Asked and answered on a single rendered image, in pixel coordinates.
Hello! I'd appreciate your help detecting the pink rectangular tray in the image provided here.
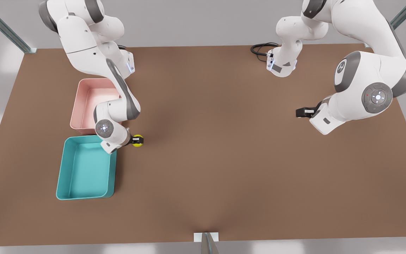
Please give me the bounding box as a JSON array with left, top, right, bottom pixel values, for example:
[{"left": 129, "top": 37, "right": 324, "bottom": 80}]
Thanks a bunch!
[{"left": 70, "top": 78, "right": 123, "bottom": 135}]

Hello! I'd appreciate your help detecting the teal rectangular tray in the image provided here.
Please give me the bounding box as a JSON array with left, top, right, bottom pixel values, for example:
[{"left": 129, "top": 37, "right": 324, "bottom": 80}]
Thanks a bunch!
[{"left": 56, "top": 135, "right": 117, "bottom": 200}]

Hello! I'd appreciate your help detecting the silver frame post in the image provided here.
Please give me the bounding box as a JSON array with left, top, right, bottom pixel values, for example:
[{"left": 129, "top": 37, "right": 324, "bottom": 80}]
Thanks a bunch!
[
  {"left": 0, "top": 0, "right": 37, "bottom": 54},
  {"left": 364, "top": 0, "right": 406, "bottom": 48},
  {"left": 193, "top": 232, "right": 220, "bottom": 254}
]

